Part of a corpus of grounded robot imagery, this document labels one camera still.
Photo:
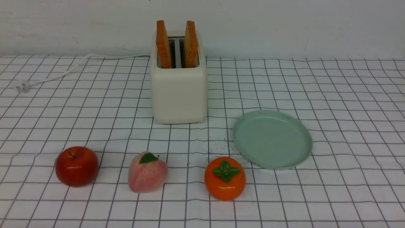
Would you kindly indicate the toast slice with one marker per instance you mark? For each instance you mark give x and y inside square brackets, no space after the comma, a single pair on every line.
[163,45]
[190,45]

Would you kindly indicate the cream white toaster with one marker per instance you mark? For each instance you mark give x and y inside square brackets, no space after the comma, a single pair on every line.
[179,95]

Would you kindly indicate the orange persimmon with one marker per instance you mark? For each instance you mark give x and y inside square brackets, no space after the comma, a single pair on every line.
[224,179]

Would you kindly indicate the light green plate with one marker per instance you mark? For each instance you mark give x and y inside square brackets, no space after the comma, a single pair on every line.
[272,140]

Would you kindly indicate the pink peach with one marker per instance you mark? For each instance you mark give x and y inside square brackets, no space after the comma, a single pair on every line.
[147,173]

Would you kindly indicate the red apple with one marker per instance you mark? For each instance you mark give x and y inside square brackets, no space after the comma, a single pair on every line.
[77,166]

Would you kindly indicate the white checkered tablecloth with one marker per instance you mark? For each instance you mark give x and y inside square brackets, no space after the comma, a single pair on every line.
[354,110]

